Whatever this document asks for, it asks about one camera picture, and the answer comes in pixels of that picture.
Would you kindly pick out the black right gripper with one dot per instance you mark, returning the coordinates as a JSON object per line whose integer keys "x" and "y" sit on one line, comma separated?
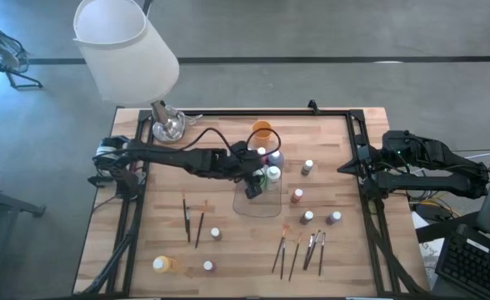
{"x": 370, "y": 162}

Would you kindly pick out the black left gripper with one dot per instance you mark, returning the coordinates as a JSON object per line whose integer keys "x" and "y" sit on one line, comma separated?
{"x": 241, "y": 162}

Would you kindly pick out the large pink paint bottle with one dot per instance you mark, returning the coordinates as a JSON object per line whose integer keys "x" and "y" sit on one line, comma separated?
{"x": 261, "y": 151}

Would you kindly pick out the large green paint bottle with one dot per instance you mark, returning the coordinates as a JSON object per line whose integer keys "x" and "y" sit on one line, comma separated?
{"x": 264, "y": 182}

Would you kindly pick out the large white paint bottle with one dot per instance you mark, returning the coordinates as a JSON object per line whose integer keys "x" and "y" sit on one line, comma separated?
{"x": 273, "y": 173}

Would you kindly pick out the large blue paint bottle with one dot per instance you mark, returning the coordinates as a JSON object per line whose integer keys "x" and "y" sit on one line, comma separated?
{"x": 275, "y": 158}

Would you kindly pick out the small grey paint bottle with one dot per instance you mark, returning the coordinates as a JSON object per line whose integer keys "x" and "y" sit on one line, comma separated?
{"x": 306, "y": 168}

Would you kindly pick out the clear plastic bin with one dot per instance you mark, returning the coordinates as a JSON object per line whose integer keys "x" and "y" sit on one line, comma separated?
{"x": 261, "y": 206}

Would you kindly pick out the small orange paint bottle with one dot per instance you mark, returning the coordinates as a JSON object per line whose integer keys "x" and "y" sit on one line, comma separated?
{"x": 296, "y": 196}

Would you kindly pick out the small dark brown paint bottle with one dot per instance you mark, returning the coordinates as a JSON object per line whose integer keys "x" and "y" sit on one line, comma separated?
{"x": 306, "y": 218}

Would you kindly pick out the small magenta paint bottle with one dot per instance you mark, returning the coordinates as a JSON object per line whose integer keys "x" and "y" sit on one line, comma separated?
{"x": 208, "y": 266}

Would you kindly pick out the large yellow paint bottle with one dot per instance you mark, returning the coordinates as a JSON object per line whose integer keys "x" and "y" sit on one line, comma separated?
{"x": 166, "y": 265}

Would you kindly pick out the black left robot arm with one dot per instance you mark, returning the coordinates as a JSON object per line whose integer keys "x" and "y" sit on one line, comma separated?
{"x": 178, "y": 156}

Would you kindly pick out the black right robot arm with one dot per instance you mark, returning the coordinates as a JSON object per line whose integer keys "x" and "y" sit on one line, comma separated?
{"x": 420, "y": 183}

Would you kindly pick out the small purple paint bottle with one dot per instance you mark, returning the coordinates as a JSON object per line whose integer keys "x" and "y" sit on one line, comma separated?
{"x": 333, "y": 218}

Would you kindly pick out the orange plastic cup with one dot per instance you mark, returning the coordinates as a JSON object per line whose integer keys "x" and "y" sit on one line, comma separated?
{"x": 261, "y": 129}

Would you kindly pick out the small black clamp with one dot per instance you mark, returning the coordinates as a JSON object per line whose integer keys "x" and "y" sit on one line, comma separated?
{"x": 313, "y": 106}

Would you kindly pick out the thin brush tan bristles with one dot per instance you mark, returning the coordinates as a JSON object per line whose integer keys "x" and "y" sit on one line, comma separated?
{"x": 184, "y": 212}

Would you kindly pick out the black brush orange bristles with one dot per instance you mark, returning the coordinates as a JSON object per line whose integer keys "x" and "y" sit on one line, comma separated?
{"x": 200, "y": 227}

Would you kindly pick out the black brush silver ferrule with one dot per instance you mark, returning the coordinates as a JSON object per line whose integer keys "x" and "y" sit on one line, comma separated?
{"x": 188, "y": 227}

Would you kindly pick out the black power adapter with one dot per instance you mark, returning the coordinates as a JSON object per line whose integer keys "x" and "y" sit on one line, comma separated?
{"x": 434, "y": 211}

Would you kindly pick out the fan brush orange bristles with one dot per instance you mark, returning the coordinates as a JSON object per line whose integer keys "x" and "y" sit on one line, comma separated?
{"x": 279, "y": 250}

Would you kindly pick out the short brush silver ferrule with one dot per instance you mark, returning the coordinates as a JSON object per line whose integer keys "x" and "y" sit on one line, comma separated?
{"x": 283, "y": 260}

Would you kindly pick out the black side desk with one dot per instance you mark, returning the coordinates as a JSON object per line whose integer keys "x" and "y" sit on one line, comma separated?
{"x": 445, "y": 228}

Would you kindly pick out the white printed paper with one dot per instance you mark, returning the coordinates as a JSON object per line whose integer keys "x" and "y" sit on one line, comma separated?
{"x": 430, "y": 254}

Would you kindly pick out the black computer keyboard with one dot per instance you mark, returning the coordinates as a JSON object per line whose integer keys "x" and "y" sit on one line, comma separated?
{"x": 470, "y": 266}

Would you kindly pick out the white shade table lamp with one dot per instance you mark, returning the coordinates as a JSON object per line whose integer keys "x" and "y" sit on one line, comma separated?
{"x": 124, "y": 54}

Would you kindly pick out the black furniture leg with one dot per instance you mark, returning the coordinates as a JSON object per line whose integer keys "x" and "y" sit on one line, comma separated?
{"x": 11, "y": 204}

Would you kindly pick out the black metal table frame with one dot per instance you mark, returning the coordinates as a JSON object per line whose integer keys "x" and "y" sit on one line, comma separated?
{"x": 303, "y": 113}

